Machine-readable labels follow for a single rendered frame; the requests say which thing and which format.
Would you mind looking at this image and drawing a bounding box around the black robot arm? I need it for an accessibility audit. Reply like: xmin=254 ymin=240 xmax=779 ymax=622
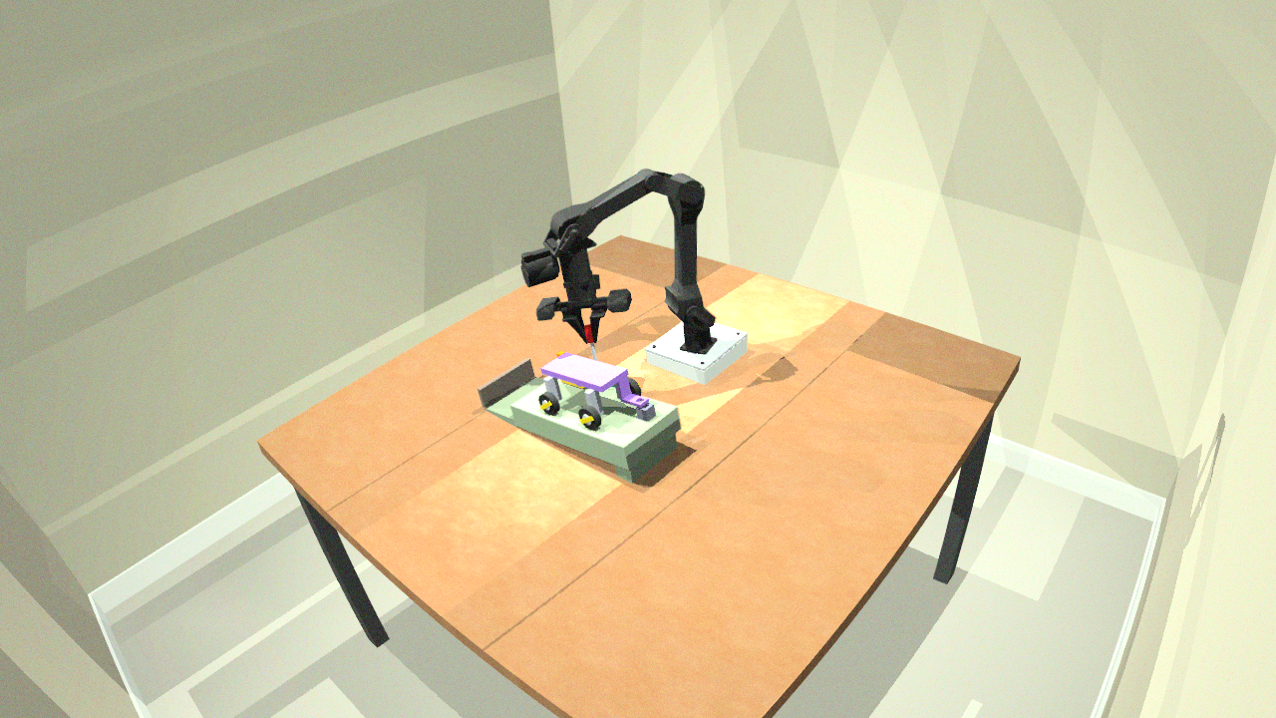
xmin=521 ymin=170 xmax=717 ymax=355

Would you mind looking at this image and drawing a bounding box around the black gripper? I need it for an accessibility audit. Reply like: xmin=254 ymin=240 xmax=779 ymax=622
xmin=535 ymin=270 xmax=632 ymax=344

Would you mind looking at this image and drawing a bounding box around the pale green ramp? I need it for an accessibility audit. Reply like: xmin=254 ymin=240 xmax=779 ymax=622
xmin=479 ymin=358 xmax=681 ymax=485

